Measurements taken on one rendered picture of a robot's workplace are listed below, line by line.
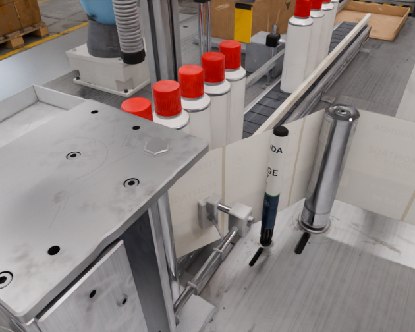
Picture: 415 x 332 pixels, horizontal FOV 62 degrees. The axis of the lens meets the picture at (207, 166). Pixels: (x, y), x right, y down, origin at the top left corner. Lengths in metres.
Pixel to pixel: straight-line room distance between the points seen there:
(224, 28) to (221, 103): 0.76
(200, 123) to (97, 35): 0.56
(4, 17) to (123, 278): 3.98
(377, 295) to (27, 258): 0.41
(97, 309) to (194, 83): 0.32
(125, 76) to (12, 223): 0.78
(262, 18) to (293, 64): 0.39
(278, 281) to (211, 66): 0.29
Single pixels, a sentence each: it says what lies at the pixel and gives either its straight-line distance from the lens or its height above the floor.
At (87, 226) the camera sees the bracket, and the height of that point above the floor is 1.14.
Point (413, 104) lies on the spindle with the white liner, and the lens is 0.61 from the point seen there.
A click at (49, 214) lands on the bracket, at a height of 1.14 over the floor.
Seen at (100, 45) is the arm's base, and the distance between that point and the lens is 0.97.
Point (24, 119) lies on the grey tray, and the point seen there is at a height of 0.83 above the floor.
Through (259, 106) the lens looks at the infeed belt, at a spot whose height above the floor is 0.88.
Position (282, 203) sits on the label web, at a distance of 0.48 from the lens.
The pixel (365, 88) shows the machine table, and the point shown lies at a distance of 1.05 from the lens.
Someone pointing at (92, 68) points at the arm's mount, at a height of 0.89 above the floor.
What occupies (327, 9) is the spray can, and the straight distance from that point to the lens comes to 0.91.
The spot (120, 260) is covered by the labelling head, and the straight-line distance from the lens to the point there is 0.18.
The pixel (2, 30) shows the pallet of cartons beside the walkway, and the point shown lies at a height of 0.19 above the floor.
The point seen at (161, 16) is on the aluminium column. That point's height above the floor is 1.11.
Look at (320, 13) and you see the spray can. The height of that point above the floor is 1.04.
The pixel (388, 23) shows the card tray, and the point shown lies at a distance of 1.61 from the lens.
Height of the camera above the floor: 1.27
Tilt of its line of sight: 39 degrees down
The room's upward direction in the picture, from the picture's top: 1 degrees counter-clockwise
